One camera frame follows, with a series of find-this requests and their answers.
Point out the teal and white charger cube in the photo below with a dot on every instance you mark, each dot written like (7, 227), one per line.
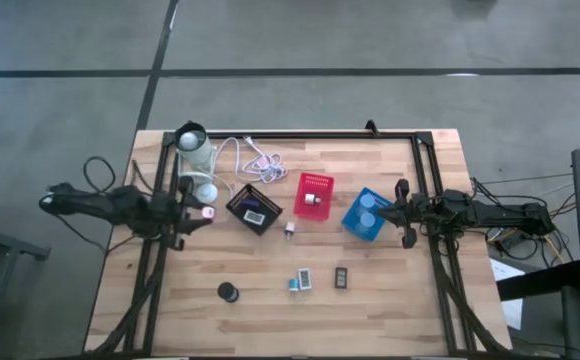
(293, 285)

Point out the black-capped hourglass blue sand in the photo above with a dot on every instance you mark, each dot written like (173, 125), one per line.
(228, 292)

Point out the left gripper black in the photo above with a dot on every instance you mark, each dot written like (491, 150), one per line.
(180, 215)

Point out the black desk beam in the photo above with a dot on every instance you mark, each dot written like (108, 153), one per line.
(540, 281)

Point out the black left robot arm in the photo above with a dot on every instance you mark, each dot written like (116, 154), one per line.
(110, 212)

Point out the blue plastic basket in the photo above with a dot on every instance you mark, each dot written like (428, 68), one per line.
(351, 216)

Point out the red plastic basket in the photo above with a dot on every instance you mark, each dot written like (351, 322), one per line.
(302, 210)

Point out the grey metal stand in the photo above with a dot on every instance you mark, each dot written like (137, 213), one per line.
(0, 241)

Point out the pink charger cube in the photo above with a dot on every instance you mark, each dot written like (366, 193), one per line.
(208, 213)

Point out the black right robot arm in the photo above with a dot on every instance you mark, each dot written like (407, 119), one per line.
(500, 212)

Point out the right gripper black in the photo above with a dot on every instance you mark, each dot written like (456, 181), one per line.
(422, 214)

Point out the white paper sheet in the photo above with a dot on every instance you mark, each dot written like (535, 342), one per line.
(512, 310)

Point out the black frame clamp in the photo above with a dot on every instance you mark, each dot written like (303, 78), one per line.
(371, 128)

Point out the white wall plug charger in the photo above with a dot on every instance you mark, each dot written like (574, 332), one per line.
(290, 229)

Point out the white desk fan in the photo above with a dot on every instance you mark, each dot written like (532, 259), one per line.
(207, 192)

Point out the black metal table frame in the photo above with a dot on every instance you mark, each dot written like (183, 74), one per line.
(295, 135)

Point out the black plastic basket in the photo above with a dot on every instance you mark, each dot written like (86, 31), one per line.
(265, 225)

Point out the black small chip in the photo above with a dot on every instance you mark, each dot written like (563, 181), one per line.
(341, 278)

